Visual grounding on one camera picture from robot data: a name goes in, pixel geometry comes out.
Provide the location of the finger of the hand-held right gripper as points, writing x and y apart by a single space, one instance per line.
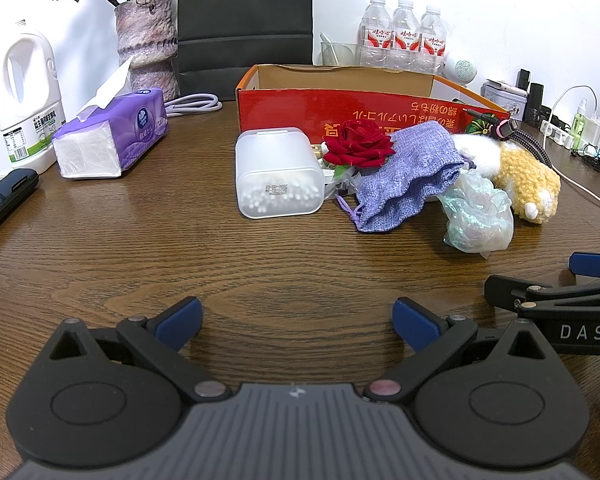
505 291
595 264

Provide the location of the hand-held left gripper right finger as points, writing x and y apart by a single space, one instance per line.
416 322

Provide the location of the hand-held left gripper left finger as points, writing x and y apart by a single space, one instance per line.
179 321

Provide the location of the iridescent organza scrunchie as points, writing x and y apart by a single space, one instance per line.
475 215

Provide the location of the yellow white knitted plush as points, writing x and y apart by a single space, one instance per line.
525 180

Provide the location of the purple cloth pouch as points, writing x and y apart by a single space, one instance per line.
405 175

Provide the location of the translucent cotton swab box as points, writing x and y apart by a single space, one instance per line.
275 175

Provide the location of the red fabric rose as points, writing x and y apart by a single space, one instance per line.
357 142

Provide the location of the red cardboard box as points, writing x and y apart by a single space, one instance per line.
300 105

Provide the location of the white power strip with chargers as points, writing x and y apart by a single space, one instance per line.
587 189

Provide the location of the white charger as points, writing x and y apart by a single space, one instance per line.
597 130

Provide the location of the green spray bottle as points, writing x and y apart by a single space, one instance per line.
580 120

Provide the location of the black rectangular device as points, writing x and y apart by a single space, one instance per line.
533 105

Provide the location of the grey tin box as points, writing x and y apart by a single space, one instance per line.
502 100

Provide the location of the small black box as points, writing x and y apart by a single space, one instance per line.
523 81

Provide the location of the purple tissue pack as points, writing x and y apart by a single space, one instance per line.
115 135

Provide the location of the dark blue case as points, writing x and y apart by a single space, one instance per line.
2 197

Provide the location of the white round robot figure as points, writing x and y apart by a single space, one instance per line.
459 67

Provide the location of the white detergent bottle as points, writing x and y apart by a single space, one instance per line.
30 110

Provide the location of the purple marbled vase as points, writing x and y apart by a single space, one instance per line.
147 45

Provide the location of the clear glass cup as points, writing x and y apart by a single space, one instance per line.
340 52

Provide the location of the black paper bag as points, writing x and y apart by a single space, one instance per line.
245 20

